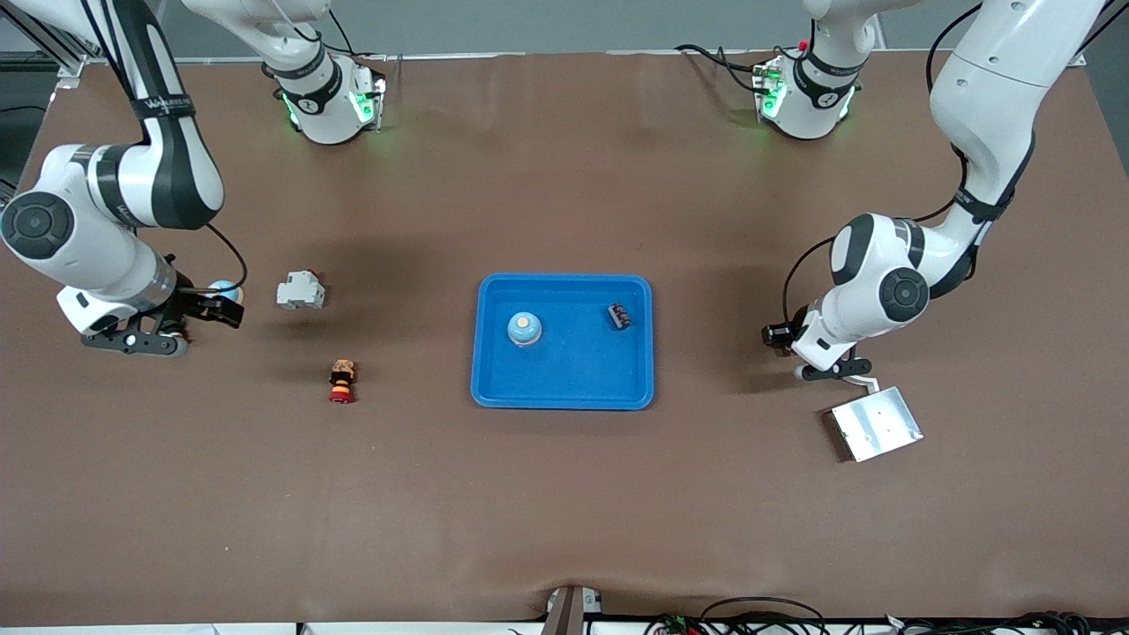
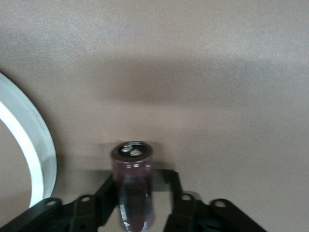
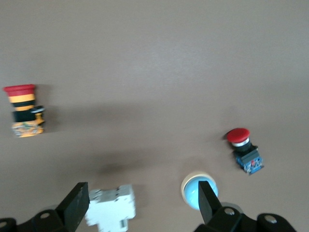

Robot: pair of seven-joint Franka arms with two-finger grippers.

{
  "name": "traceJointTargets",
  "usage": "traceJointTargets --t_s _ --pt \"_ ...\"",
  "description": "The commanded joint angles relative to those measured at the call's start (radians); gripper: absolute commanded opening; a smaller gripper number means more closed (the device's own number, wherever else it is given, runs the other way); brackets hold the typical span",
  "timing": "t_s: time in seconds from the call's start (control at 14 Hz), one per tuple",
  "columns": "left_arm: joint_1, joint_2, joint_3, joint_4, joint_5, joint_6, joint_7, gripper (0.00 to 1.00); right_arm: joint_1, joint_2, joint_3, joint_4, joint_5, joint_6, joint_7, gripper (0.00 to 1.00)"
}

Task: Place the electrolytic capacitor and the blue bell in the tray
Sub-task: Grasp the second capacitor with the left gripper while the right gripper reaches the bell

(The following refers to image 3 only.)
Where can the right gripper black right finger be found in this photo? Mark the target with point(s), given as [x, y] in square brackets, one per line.
[217, 217]

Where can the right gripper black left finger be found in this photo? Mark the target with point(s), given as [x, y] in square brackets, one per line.
[70, 207]

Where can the blue dome call bell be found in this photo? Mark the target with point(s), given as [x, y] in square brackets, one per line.
[190, 191]

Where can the white circuit breaker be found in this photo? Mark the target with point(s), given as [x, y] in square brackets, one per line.
[111, 207]

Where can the red mushroom push button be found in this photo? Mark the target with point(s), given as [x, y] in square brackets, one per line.
[237, 135]

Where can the orange striped emergency stop button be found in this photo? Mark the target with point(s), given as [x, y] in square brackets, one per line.
[23, 101]

